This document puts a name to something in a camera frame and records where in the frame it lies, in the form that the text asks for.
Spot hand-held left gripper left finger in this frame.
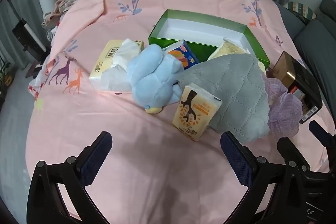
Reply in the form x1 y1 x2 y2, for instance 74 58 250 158
26 131 113 224

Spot potted green plant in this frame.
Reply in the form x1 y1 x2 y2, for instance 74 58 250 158
0 56 13 88

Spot blue orange tissue pack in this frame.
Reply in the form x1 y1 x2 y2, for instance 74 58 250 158
163 40 200 69

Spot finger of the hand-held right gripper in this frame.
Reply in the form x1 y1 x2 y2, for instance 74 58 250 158
308 120 336 148
277 136 311 170

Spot grey sofa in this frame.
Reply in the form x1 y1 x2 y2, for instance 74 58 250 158
273 0 336 88

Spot striped patterned cushion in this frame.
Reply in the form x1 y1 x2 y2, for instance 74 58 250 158
285 1 317 25

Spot tree print tissue pack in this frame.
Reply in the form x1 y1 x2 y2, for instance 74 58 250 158
172 83 223 142

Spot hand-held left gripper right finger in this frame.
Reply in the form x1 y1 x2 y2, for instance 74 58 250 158
220 131 307 224

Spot pink deer print tablecloth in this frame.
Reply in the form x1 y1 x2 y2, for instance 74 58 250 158
28 0 331 224

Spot light blue plush toy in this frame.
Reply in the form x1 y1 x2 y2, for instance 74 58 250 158
126 44 185 115

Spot gold black tin box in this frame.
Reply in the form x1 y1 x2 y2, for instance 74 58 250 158
270 51 323 124

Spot white red printed cloth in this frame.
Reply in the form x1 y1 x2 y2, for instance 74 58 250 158
28 56 58 101

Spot cream beige knitted hat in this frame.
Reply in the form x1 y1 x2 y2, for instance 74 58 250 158
207 37 267 75

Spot pile of pink clothes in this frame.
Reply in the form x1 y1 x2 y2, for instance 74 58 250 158
42 0 78 41

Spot grey quilted cloth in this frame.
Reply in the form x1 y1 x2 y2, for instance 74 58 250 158
176 53 271 142

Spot black stand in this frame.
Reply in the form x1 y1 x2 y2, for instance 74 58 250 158
12 18 48 62

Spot purple mesh bath pouf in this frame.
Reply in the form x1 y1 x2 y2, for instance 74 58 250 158
264 77 302 138

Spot white lampshade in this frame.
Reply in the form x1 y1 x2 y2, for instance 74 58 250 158
39 0 58 14

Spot green cardboard box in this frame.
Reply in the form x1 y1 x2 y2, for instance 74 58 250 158
148 9 271 69

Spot large yellow tissue pack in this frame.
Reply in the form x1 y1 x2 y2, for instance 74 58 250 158
89 39 145 92

